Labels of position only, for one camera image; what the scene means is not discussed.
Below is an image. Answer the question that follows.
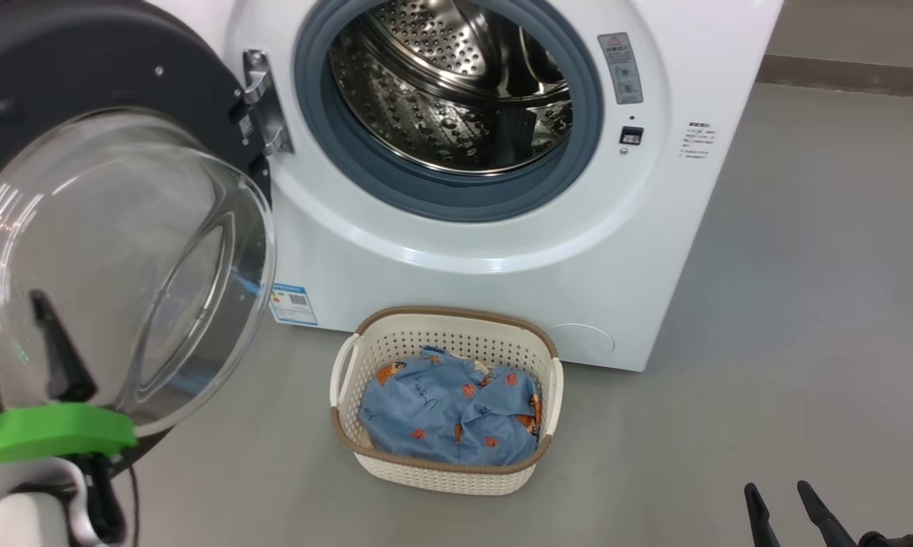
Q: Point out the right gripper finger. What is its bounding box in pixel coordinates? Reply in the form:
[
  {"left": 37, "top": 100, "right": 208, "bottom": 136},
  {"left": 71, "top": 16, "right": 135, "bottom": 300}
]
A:
[
  {"left": 797, "top": 480, "right": 858, "bottom": 547},
  {"left": 744, "top": 482, "right": 781, "bottom": 547}
]

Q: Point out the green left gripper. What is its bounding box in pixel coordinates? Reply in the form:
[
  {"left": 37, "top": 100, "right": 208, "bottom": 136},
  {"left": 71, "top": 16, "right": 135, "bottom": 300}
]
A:
[{"left": 0, "top": 289, "right": 138, "bottom": 468}]

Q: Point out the black round glass washer door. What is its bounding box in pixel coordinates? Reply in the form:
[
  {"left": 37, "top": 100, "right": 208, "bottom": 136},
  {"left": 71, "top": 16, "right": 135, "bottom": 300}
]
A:
[{"left": 0, "top": 0, "right": 277, "bottom": 476}]

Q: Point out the blue printed garment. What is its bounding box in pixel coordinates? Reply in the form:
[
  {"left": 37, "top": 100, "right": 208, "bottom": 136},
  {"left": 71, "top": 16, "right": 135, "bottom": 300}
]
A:
[{"left": 359, "top": 346, "right": 542, "bottom": 466}]

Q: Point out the white front-load washing machine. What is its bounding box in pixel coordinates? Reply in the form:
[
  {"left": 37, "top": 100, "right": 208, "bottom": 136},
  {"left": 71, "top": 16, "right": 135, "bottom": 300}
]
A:
[{"left": 153, "top": 0, "right": 785, "bottom": 373}]

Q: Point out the metal door hinge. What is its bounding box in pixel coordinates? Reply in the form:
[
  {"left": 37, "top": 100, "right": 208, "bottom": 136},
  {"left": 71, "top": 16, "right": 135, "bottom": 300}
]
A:
[{"left": 242, "top": 49, "right": 294, "bottom": 158}]

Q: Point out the grey rubber door gasket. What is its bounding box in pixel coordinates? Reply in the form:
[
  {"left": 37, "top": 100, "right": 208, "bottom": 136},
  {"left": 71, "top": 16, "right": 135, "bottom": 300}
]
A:
[{"left": 293, "top": 0, "right": 605, "bottom": 223}]

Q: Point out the stainless steel washer drum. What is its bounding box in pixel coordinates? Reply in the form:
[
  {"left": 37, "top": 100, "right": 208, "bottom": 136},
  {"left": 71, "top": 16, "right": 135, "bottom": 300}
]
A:
[{"left": 327, "top": 0, "right": 575, "bottom": 175}]

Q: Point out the round white filter cover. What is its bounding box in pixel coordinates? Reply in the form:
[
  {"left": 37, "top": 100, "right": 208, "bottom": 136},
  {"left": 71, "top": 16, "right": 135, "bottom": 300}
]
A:
[{"left": 544, "top": 324, "right": 615, "bottom": 359}]

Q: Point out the blue energy label sticker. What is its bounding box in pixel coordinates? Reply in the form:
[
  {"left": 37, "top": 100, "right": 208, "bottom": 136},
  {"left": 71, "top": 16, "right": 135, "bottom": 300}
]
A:
[{"left": 269, "top": 283, "right": 319, "bottom": 327}]

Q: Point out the cream perforated laundry basket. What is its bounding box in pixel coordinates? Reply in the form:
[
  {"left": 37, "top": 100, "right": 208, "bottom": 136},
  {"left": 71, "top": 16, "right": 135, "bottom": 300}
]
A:
[{"left": 330, "top": 306, "right": 564, "bottom": 496}]

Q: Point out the grey warning sticker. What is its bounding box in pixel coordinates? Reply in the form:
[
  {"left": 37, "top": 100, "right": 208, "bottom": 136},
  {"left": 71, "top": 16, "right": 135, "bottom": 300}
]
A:
[{"left": 598, "top": 33, "right": 644, "bottom": 105}]

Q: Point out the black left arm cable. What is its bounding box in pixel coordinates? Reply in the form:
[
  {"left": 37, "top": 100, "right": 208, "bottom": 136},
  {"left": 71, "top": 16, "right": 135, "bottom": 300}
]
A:
[{"left": 84, "top": 453, "right": 140, "bottom": 547}]

